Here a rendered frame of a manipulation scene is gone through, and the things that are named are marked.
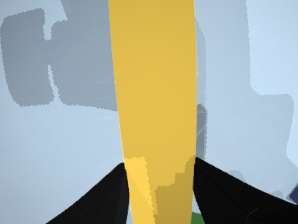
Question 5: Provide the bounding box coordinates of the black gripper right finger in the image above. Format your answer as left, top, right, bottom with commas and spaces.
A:
193, 157, 298, 224

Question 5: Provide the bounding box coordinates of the yellow bar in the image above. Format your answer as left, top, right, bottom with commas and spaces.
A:
108, 0, 197, 224

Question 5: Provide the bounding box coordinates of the green block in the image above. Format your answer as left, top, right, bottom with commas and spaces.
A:
190, 212, 205, 224

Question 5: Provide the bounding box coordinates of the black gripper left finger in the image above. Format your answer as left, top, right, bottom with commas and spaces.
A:
47, 163, 130, 224

